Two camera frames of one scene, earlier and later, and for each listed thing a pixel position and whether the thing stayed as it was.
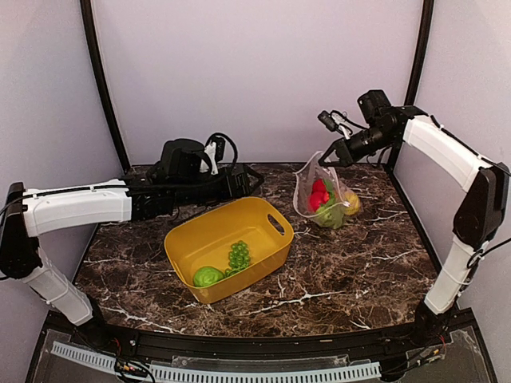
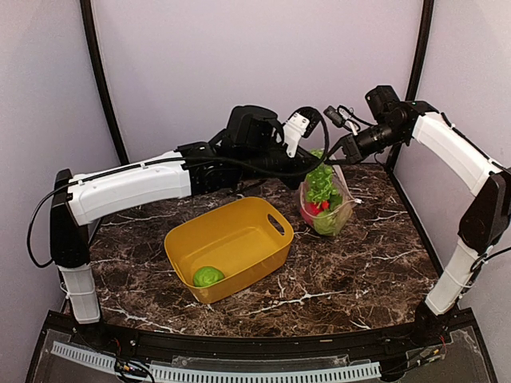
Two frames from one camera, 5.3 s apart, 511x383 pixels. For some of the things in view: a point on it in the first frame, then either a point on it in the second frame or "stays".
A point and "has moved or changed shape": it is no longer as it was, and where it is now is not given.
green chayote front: [207, 275] stays
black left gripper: [231, 189] to [294, 179]
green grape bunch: [239, 258] to [320, 185]
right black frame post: [420, 53] stays
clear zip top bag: [318, 194] has moved or changed shape
